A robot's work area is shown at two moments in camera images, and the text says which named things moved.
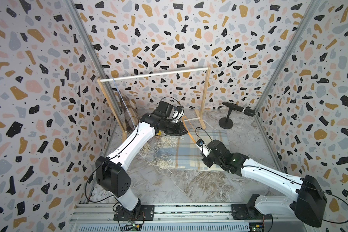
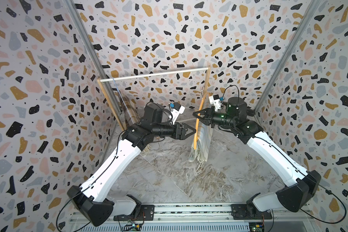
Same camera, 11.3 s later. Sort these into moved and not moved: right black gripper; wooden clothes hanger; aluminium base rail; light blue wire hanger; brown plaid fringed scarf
Moved: right black gripper; wooden clothes hanger
Not moved: aluminium base rail; brown plaid fringed scarf; light blue wire hanger
